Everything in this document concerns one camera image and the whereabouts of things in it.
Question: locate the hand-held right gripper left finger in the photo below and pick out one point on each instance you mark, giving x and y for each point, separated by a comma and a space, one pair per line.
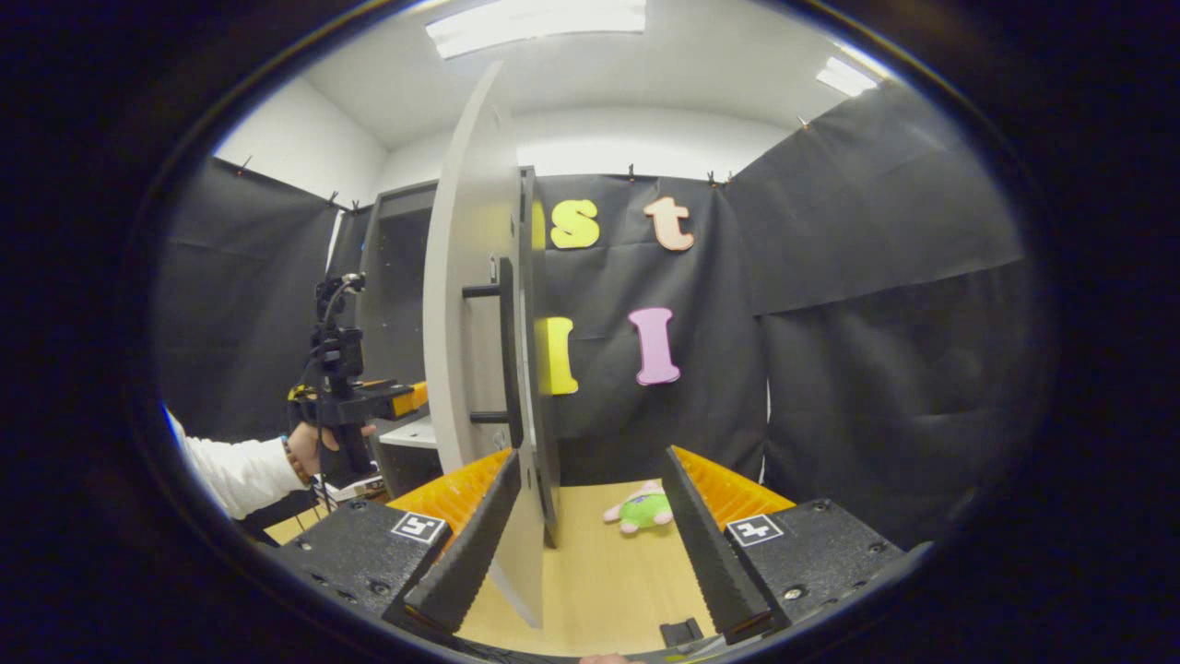
475, 553

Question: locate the wide ceiling light panel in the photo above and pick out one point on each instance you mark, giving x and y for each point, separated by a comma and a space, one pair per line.
535, 23

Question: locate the black backdrop cloth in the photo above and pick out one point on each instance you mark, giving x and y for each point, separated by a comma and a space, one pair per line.
876, 277

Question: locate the small ceiling light panel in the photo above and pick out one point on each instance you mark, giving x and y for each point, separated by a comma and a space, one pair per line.
846, 77

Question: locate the dark grey cabinet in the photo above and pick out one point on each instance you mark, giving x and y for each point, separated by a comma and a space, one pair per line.
406, 277

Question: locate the pink and green plush toy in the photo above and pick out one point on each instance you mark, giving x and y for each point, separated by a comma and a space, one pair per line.
643, 509

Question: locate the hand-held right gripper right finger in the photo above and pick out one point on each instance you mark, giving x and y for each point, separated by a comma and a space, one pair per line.
710, 563

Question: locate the light grey cabinet shelf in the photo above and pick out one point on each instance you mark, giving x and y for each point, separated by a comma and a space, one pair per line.
415, 433

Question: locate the light grey cabinet door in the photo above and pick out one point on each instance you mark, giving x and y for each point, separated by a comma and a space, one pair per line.
470, 203

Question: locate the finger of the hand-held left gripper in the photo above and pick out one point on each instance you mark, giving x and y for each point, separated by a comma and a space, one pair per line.
410, 398

